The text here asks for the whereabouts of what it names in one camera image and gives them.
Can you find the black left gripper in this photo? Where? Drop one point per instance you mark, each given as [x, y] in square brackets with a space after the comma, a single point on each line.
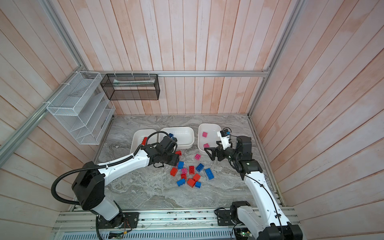
[174, 160]

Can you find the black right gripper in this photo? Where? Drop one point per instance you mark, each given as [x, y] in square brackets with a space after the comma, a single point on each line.
[213, 156]

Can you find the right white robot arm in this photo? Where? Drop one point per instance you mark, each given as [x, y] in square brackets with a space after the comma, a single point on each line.
[270, 223]

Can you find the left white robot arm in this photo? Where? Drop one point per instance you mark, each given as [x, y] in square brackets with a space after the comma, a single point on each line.
[89, 185]

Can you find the right white plastic bin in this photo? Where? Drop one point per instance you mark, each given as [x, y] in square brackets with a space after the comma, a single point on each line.
[211, 139]

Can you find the white plastic bin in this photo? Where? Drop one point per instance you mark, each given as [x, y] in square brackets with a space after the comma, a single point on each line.
[185, 136]
[139, 137]
[211, 139]

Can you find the middle white plastic bin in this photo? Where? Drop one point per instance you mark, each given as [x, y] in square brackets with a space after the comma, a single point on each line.
[185, 136]

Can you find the left white plastic bin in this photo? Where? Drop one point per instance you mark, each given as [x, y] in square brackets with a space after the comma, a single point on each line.
[139, 137]

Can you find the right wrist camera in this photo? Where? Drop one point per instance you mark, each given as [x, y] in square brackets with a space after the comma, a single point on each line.
[225, 132]

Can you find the black wire mesh basket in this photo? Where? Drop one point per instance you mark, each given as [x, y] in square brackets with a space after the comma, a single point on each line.
[131, 87]

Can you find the white wire mesh shelf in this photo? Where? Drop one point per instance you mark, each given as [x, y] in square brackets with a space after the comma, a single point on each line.
[83, 111]

